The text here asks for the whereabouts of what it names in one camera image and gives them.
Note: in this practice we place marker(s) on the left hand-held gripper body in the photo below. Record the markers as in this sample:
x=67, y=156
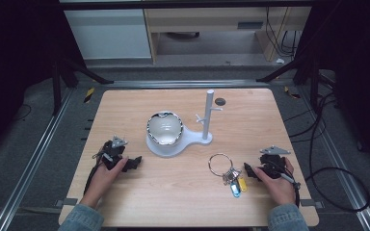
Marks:
x=113, y=150

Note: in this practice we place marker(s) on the yellow black striped tape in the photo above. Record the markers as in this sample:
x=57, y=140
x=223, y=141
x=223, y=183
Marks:
x=291, y=93
x=89, y=95

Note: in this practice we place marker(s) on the person's right hand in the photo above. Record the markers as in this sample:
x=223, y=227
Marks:
x=279, y=189

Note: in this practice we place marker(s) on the silver metal floor rail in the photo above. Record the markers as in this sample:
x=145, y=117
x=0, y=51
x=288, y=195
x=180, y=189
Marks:
x=186, y=84
x=337, y=160
x=29, y=160

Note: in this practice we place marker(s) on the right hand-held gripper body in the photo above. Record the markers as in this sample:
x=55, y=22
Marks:
x=273, y=162

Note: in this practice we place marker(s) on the grey round table grommet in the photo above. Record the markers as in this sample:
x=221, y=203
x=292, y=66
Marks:
x=220, y=102

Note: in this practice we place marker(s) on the person's left hand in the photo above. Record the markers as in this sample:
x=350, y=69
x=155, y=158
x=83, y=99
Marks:
x=102, y=183

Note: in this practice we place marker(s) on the blue key tag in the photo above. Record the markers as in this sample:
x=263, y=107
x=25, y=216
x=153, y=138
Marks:
x=235, y=190

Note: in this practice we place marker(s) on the black metal stand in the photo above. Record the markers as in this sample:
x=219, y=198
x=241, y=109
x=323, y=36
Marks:
x=61, y=73
x=305, y=69

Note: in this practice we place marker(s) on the white cabinet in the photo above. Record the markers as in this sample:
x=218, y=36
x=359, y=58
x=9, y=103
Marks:
x=109, y=33

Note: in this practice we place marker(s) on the shiny silver metal bowl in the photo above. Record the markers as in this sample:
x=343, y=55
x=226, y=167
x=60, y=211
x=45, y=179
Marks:
x=164, y=129

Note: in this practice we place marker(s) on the yellow key tag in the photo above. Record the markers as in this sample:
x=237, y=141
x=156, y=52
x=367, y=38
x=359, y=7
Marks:
x=243, y=184

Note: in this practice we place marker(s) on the white peg stand with base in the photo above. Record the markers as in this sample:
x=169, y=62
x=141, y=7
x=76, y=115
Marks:
x=208, y=118

